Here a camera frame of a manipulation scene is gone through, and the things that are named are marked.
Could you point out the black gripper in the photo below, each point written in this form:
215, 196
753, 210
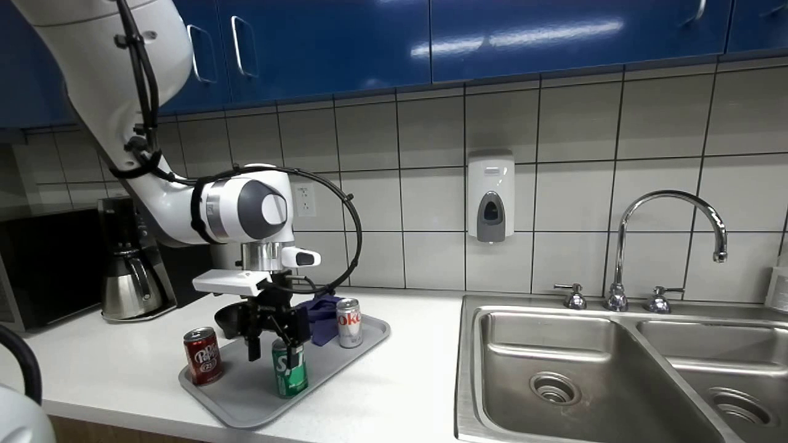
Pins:
274, 309

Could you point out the green Sprite can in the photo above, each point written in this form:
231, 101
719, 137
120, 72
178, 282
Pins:
292, 373

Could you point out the red Dr Pepper can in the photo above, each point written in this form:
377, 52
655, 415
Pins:
203, 361

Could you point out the silver Diet Coke can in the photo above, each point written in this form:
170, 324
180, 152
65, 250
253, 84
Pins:
349, 324

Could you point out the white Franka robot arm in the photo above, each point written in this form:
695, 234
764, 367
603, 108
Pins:
90, 65

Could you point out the grey plastic tray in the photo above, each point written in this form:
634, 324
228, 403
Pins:
247, 397

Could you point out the blue cloth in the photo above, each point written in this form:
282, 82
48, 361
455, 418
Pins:
320, 321

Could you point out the stainless steel carafe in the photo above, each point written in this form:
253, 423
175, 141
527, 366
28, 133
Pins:
127, 287

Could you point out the wooden lower cabinet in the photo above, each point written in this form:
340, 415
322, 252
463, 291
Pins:
124, 434

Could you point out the black steel coffee maker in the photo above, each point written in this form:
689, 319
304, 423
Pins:
124, 225

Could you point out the black microwave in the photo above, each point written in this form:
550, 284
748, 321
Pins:
50, 266

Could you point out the stainless steel double sink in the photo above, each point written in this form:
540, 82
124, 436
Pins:
592, 385

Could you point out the chrome gooseneck faucet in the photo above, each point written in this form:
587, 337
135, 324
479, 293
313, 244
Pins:
620, 248

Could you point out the blue upper cabinets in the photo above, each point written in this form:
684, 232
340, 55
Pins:
494, 39

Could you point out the translucent soap bottle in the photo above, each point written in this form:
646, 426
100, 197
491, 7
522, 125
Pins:
779, 287

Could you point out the white wall outlet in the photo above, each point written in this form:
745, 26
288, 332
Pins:
305, 200

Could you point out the white wall soap dispenser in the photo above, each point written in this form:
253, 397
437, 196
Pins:
491, 197

